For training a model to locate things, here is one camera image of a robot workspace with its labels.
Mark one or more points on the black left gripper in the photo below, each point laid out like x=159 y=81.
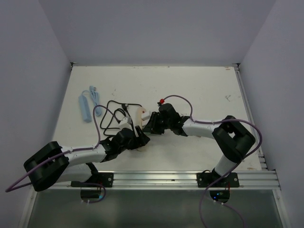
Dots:
x=141 y=140

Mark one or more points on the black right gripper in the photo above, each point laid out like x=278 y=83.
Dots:
x=151 y=127

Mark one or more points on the beige power strip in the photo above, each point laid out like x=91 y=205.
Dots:
x=138 y=119

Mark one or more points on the light blue power strip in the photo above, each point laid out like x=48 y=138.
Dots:
x=84 y=108

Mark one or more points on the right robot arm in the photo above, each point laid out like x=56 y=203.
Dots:
x=232 y=137

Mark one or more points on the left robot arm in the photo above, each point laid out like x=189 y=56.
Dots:
x=55 y=163

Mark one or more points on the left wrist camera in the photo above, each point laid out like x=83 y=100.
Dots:
x=125 y=123

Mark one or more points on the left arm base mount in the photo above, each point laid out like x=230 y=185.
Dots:
x=96 y=180

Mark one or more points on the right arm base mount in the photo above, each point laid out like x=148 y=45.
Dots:
x=205 y=178

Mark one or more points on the aluminium table edge rail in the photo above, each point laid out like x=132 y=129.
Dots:
x=159 y=199

